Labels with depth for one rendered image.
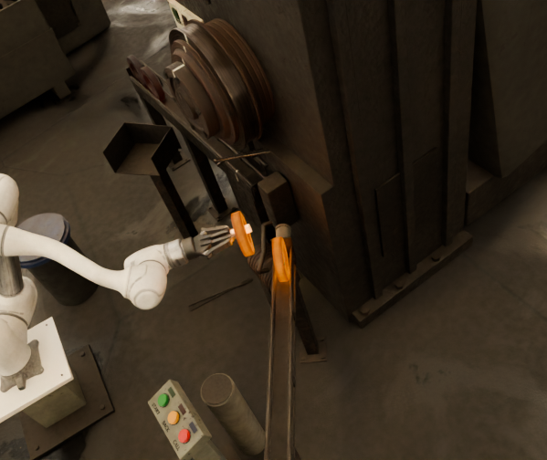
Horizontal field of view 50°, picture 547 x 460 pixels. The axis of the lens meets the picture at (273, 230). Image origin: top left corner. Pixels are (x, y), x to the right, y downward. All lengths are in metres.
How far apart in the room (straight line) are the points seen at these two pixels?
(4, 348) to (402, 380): 1.58
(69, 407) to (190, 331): 0.62
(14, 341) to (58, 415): 0.50
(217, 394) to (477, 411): 1.03
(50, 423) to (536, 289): 2.21
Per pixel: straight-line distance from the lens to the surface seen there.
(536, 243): 2.94
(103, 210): 3.58
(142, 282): 1.83
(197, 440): 1.92
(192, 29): 2.03
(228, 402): 2.06
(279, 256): 1.96
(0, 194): 2.15
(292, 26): 1.65
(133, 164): 2.80
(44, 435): 2.91
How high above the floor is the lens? 2.32
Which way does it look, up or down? 49 degrees down
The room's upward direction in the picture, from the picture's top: 19 degrees counter-clockwise
